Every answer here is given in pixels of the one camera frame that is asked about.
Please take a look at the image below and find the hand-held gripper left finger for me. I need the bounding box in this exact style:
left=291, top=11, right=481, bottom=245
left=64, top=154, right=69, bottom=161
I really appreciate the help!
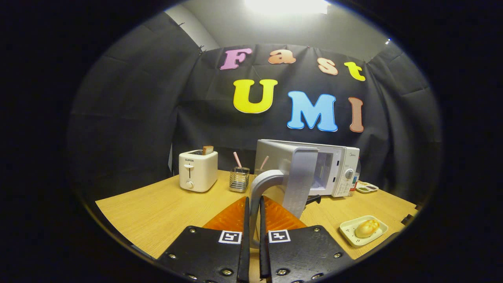
left=157, top=196, right=251, bottom=283

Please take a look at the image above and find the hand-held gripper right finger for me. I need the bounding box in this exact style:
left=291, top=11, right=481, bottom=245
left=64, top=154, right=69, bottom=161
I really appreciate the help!
left=259, top=195, right=354, bottom=283

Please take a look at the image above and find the golden bread bun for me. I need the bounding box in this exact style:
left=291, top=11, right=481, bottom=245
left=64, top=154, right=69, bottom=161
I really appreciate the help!
left=355, top=219, right=380, bottom=239

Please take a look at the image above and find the white microwave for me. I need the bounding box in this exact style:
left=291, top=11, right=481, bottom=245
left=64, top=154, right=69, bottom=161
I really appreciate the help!
left=249, top=139, right=360, bottom=249

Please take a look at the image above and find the white toaster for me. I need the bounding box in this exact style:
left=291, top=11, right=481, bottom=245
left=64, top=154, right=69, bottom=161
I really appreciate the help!
left=178, top=149, right=218, bottom=193

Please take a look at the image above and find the small cream square plate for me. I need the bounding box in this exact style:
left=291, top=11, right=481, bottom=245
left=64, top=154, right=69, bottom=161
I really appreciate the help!
left=340, top=215, right=389, bottom=247

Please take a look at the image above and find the clear bottle with red label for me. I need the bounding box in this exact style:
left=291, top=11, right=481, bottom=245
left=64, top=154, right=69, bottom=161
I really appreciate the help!
left=350, top=157, right=361, bottom=197

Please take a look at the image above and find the divided dish with beans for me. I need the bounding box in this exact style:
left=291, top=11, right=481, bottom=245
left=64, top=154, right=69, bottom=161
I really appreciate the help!
left=356, top=181, right=379, bottom=194

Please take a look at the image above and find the large ceiling light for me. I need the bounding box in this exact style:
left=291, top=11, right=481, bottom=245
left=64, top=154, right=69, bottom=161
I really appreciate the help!
left=244, top=0, right=330, bottom=15

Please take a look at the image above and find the metal wire holder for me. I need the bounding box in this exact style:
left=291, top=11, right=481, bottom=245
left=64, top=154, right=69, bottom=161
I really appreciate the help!
left=229, top=167, right=250, bottom=193

